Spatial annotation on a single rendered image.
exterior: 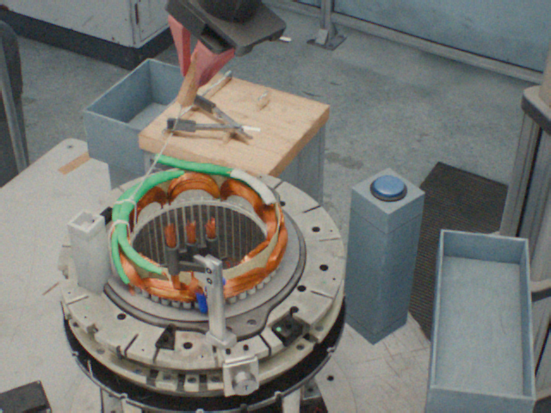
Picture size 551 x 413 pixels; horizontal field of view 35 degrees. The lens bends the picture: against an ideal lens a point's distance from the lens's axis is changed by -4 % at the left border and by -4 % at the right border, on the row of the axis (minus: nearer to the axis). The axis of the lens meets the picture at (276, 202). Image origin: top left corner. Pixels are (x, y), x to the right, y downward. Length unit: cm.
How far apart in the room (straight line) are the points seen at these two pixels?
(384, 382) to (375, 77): 225
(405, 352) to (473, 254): 27
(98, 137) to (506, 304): 62
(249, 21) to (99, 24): 269
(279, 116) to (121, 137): 22
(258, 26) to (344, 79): 261
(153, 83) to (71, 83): 203
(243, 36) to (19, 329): 75
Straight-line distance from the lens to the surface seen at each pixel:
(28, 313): 141
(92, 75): 348
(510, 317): 106
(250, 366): 90
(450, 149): 307
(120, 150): 130
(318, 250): 100
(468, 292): 108
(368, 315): 130
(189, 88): 86
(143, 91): 142
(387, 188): 118
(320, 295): 96
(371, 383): 128
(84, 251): 93
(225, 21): 78
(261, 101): 127
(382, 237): 118
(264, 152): 119
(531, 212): 121
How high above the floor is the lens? 177
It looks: 39 degrees down
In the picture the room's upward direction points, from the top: straight up
